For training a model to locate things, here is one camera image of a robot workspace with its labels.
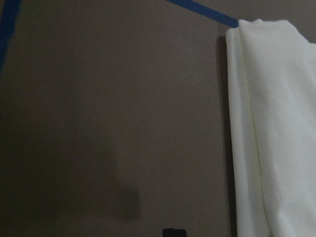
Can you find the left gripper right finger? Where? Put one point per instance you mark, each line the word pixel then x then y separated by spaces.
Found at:
pixel 180 233

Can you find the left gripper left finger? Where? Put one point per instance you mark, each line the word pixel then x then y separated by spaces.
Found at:
pixel 169 232

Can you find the cream long-sleeve cat shirt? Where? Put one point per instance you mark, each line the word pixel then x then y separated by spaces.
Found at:
pixel 272 106

